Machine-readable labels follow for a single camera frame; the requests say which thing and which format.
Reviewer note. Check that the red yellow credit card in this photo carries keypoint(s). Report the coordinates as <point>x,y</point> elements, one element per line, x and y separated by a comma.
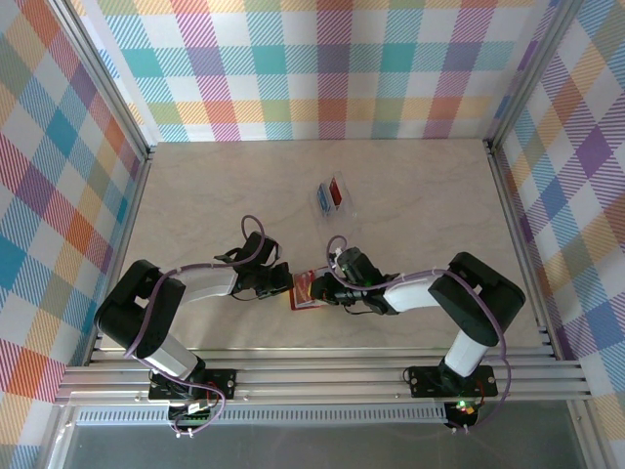
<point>303,288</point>

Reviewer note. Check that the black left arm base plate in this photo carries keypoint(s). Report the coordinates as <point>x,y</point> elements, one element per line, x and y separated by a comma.
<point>222,383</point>

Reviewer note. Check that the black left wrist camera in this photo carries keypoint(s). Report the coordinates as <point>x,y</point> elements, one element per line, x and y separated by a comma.
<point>254,249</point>

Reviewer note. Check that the aluminium frame post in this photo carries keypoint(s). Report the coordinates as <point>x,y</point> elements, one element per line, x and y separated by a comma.
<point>532,73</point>
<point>105,88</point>

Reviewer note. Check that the blue credit card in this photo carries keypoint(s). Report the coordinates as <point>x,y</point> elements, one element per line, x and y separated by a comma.
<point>323,199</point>

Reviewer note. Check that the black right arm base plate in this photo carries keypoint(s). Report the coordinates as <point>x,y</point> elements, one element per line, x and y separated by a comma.
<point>422,381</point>

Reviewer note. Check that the red card tray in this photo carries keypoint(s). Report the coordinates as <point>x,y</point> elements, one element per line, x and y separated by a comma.
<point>300,308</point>

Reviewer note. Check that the aluminium mounting rail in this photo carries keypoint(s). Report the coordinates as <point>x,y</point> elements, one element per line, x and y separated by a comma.
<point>317,376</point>

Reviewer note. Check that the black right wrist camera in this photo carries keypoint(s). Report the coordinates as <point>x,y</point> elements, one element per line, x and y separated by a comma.
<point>356,266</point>

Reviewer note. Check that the aluminium side rail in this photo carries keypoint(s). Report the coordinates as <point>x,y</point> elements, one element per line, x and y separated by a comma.
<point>127,234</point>
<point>522,244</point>

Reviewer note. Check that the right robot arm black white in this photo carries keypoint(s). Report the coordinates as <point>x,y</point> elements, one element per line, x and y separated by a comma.
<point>478,298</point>

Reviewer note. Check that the clear plastic card holder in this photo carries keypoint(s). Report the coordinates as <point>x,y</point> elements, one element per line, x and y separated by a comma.
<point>349,205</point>

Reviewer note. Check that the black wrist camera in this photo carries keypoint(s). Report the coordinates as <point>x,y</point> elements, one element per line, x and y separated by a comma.
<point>254,249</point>
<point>356,266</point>

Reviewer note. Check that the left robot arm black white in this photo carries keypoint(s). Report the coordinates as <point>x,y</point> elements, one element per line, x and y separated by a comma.
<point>141,312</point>

